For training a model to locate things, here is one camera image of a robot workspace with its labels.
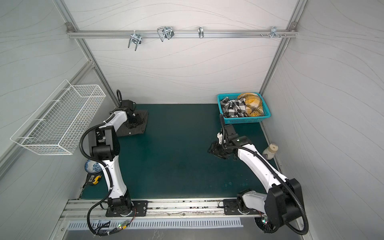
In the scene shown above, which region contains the black mounting plate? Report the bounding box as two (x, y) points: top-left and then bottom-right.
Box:
(218, 199), (260, 216)
(106, 201), (148, 217)

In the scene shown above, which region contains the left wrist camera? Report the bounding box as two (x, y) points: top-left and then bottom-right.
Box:
(119, 100), (136, 111)

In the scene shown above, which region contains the aluminium crossbar rail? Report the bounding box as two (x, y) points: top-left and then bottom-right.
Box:
(67, 29), (299, 39)

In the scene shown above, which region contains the metal u-bolt clamp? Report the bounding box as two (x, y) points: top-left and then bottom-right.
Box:
(128, 32), (142, 51)
(157, 26), (175, 42)

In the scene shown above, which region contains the white wire wall basket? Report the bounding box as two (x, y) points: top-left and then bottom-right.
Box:
(10, 80), (106, 156)

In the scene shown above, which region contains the blue white ceramic plate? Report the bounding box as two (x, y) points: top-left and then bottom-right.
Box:
(85, 160), (102, 174)

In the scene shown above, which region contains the metal bracket clamp right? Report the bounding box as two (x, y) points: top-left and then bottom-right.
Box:
(260, 27), (287, 39)

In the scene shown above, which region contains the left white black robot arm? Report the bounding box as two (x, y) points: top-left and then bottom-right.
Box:
(79, 110), (134, 216)

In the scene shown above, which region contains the metal u-bolt clamp middle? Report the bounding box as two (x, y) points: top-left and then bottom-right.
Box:
(157, 26), (175, 42)

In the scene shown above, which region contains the right base cable bundle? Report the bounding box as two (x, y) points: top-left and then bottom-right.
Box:
(254, 214), (280, 235)

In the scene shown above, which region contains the white ventilation grille strip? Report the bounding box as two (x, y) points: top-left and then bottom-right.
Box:
(67, 218), (244, 231)

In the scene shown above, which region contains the small metal hook clamp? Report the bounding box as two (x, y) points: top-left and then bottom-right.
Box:
(198, 27), (204, 39)

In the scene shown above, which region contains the dark grey striped shirt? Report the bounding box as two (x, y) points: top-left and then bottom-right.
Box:
(117, 110), (149, 137)

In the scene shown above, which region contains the teal plastic basket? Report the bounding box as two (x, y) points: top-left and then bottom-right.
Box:
(217, 93), (271, 124)

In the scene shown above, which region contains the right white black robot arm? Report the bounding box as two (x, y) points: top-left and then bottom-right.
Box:
(208, 140), (309, 236)

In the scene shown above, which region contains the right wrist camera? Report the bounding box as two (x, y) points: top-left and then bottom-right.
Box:
(217, 125), (239, 144)

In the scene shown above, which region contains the metal u-bolt clamp left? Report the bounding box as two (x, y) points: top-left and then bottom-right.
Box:
(128, 32), (142, 51)

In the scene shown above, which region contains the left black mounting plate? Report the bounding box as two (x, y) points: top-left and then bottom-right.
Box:
(106, 201), (148, 217)

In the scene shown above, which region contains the black white plaid shirt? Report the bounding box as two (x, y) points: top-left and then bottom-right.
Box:
(220, 97), (247, 118)

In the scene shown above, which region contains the yellow plaid shirt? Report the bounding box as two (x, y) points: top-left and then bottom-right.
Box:
(238, 93), (265, 117)

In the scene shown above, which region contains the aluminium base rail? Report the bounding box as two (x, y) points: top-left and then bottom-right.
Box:
(59, 198), (261, 221)

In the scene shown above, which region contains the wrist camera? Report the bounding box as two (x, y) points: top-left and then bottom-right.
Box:
(119, 100), (136, 111)
(217, 125), (239, 144)

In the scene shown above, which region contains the base cable bundle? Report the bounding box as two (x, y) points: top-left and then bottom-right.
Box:
(86, 197), (138, 237)
(254, 214), (280, 235)

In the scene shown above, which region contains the yellow black tape measure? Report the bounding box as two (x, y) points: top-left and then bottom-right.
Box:
(86, 174), (102, 186)

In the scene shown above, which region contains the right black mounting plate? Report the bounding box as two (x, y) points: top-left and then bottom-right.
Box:
(218, 199), (260, 216)

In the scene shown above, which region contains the left base cable bundle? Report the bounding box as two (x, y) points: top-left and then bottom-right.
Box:
(86, 197), (138, 237)

